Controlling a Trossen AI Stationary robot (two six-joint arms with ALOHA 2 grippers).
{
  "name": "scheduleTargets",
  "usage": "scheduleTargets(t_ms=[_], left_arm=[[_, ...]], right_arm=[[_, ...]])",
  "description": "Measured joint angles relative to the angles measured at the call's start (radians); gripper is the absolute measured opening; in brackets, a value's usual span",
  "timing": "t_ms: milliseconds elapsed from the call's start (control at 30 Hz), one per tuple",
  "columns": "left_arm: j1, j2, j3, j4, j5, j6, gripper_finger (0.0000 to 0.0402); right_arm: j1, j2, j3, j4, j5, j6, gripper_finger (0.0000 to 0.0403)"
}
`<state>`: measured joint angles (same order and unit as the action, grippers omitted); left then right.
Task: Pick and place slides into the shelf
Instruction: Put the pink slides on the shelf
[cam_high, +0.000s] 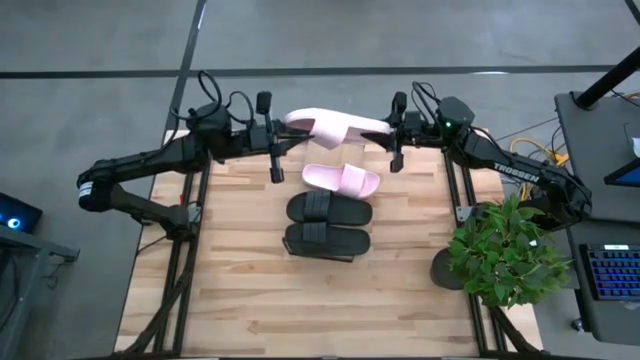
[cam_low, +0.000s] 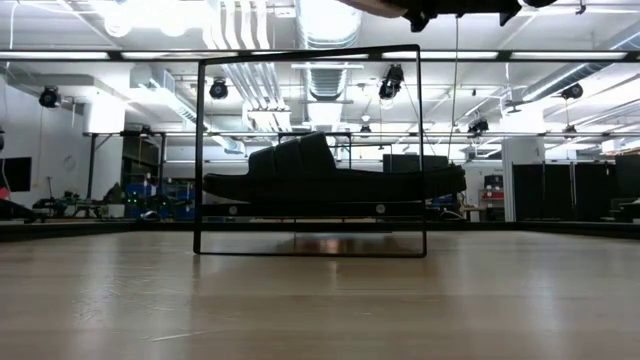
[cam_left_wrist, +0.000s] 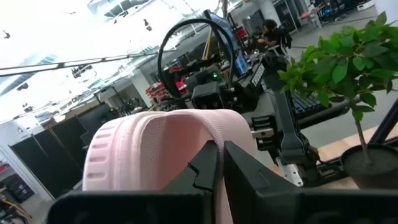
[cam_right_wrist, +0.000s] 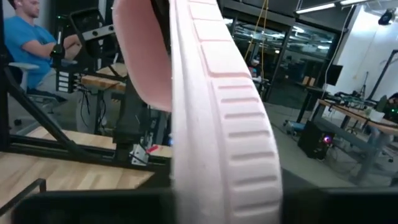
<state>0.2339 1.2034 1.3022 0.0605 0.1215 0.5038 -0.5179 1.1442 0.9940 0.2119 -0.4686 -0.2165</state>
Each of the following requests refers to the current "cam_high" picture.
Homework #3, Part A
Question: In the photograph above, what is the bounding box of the grey metal cart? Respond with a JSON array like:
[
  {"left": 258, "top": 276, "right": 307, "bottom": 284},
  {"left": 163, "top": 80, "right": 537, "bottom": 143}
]
[{"left": 0, "top": 224, "right": 82, "bottom": 360}]

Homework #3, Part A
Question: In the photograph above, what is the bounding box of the blue backlit keyboard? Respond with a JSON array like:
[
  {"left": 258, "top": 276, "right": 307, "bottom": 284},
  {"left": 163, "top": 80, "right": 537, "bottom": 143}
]
[{"left": 578, "top": 242, "right": 640, "bottom": 303}]

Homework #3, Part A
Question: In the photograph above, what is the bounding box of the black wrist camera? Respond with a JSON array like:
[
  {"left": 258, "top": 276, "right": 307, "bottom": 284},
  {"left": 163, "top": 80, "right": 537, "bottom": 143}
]
[
  {"left": 247, "top": 123, "right": 272, "bottom": 144},
  {"left": 403, "top": 110, "right": 426, "bottom": 136}
]

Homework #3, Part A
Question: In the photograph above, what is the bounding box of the black device with blue light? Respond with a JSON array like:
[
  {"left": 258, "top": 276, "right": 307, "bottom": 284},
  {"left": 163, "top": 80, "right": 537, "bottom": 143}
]
[{"left": 0, "top": 191, "right": 44, "bottom": 235}]

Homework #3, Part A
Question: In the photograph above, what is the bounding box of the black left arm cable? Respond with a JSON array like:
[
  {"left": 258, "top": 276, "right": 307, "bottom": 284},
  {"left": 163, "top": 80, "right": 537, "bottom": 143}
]
[{"left": 171, "top": 69, "right": 257, "bottom": 127}]

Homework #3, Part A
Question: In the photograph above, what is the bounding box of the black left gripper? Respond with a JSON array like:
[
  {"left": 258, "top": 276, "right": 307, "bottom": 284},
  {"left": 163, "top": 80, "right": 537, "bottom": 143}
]
[{"left": 244, "top": 91, "right": 315, "bottom": 185}]

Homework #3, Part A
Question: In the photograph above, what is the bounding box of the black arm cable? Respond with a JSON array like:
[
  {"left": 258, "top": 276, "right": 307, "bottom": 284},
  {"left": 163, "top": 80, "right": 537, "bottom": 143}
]
[
  {"left": 171, "top": 69, "right": 257, "bottom": 127},
  {"left": 410, "top": 80, "right": 442, "bottom": 122}
]

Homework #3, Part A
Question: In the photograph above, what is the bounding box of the black pole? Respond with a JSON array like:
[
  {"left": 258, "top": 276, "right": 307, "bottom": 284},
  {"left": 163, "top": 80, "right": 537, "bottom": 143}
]
[{"left": 571, "top": 45, "right": 640, "bottom": 111}]

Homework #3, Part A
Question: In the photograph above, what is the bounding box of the grey desk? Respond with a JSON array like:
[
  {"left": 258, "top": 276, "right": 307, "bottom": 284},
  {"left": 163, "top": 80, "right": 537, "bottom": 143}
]
[
  {"left": 564, "top": 219, "right": 640, "bottom": 348},
  {"left": 553, "top": 90, "right": 640, "bottom": 224}
]

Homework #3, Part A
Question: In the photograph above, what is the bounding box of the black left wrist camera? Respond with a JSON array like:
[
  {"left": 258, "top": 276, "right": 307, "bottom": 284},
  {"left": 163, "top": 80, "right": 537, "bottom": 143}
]
[{"left": 247, "top": 123, "right": 272, "bottom": 144}]

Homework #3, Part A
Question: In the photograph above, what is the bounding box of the black ribbed slide sandal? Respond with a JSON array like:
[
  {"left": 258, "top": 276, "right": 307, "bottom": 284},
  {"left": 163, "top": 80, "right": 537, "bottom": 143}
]
[
  {"left": 283, "top": 221, "right": 373, "bottom": 258},
  {"left": 285, "top": 189, "right": 374, "bottom": 228}
]

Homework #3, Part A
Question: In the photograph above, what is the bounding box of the yellow cable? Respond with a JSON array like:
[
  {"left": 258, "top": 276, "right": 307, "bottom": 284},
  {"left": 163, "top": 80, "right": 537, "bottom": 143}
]
[{"left": 509, "top": 136, "right": 571, "bottom": 202}]

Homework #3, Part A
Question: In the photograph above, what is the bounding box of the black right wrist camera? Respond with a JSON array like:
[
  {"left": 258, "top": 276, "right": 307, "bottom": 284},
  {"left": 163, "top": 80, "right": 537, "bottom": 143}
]
[{"left": 403, "top": 110, "right": 426, "bottom": 136}]

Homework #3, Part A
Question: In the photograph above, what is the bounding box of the black plant pot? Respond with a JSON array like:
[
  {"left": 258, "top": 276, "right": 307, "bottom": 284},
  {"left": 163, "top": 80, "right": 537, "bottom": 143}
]
[{"left": 429, "top": 246, "right": 470, "bottom": 292}]

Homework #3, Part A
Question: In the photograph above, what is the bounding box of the green leafy artificial plant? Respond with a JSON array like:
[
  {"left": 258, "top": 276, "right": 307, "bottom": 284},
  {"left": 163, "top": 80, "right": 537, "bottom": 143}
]
[{"left": 446, "top": 194, "right": 572, "bottom": 310}]

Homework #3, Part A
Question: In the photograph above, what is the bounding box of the black tablet screen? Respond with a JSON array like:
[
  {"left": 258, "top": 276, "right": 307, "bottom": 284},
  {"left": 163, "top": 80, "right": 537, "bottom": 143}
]
[{"left": 603, "top": 158, "right": 640, "bottom": 189}]

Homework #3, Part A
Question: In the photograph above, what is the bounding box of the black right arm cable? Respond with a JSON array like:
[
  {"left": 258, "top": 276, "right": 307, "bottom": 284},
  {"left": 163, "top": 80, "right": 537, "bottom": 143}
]
[{"left": 410, "top": 80, "right": 442, "bottom": 122}]

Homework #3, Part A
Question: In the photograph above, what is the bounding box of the pink slide sandal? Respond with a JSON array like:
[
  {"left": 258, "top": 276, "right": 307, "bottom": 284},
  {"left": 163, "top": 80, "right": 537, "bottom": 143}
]
[
  {"left": 301, "top": 163, "right": 382, "bottom": 201},
  {"left": 283, "top": 107, "right": 395, "bottom": 151}
]

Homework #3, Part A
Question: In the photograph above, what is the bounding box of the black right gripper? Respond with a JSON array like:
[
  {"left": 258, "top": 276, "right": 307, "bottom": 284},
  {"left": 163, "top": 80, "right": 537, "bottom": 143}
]
[{"left": 360, "top": 91, "right": 427, "bottom": 174}]

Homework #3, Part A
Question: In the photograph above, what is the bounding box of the black aluminium table frame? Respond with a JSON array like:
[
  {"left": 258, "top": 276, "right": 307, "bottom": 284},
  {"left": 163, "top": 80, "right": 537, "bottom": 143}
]
[
  {"left": 114, "top": 154, "right": 214, "bottom": 358},
  {"left": 442, "top": 149, "right": 544, "bottom": 358}
]

